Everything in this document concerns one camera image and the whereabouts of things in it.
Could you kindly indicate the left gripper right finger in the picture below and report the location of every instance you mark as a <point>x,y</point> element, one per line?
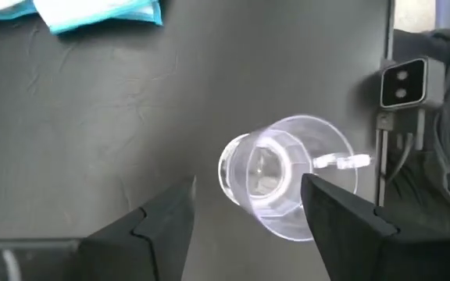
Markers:
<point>358,242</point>

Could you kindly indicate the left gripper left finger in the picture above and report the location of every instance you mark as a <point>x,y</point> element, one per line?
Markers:
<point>151,234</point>

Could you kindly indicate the light blue cloth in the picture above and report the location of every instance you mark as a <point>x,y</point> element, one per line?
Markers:
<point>92,13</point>

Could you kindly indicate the black table-level camera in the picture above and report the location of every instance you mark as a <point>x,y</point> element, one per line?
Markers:
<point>402,82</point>

